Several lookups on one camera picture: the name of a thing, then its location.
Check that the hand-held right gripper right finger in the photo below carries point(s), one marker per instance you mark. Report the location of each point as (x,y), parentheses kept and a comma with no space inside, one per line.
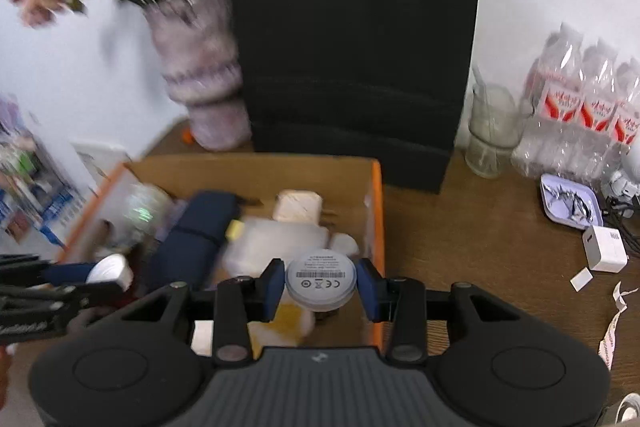
(367,292)

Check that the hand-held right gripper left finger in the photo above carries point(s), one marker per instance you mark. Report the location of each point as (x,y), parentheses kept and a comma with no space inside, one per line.
(272,292)

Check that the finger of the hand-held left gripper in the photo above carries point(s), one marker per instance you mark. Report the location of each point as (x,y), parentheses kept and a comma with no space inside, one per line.
(25,269)
(67,274)

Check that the white dome-shaped object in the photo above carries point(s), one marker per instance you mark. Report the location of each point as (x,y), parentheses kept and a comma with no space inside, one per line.
(111,269)

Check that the white round disc device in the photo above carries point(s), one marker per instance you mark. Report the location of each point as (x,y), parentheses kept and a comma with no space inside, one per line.
(320,279)

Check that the yellow and white plush toy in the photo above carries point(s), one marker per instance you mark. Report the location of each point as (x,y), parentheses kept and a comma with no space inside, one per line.
(280,242)

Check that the navy glasses case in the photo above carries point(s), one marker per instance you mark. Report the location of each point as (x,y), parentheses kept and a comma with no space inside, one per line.
(195,232)

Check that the red cardboard box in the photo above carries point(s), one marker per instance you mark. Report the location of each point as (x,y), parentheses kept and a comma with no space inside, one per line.
(225,177)

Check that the brown wooden desktop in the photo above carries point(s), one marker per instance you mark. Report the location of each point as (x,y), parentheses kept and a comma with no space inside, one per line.
(475,232)

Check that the blue packet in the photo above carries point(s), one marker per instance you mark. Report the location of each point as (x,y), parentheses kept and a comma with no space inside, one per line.
(57,212)

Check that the white card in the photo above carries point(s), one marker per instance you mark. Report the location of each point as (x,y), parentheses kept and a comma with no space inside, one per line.
(202,339)

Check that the white block adapter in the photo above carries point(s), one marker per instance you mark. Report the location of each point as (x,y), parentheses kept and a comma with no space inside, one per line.
(297,207)

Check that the crumpled shiny wrap ball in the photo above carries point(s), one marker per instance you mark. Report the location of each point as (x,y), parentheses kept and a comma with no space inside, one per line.
(142,209)

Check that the small orange object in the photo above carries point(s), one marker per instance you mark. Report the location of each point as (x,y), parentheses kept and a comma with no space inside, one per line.
(188,134)

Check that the clear glass cup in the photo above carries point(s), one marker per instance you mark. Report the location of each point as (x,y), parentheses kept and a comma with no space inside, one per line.
(490,132)

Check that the small purple tray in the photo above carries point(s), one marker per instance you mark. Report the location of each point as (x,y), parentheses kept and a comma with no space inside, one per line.
(550,187)

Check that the small white paper piece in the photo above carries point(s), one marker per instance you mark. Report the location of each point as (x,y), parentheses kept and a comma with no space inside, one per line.
(581,279)

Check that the crumpled silver foil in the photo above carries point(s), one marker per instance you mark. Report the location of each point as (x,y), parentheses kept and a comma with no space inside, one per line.
(572,202)

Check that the pink patterned vase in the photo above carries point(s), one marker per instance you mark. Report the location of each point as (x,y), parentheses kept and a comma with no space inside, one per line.
(200,72)

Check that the black paper bag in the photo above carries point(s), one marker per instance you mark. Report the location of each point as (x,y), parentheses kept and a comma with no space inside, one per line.
(350,57)

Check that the white cube charger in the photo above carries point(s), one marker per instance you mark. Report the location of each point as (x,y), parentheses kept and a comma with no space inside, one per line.
(605,252)

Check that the white paper label strip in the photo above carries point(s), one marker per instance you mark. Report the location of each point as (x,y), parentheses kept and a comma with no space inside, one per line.
(615,322)

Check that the shrink-wrapped water bottle pack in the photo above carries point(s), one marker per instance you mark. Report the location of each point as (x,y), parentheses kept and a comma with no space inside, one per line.
(565,107)

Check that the white round gadget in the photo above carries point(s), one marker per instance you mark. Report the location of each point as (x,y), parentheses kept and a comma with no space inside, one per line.
(627,174)

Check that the white cup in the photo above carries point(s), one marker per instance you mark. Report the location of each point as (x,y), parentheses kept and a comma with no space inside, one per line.
(629,409)

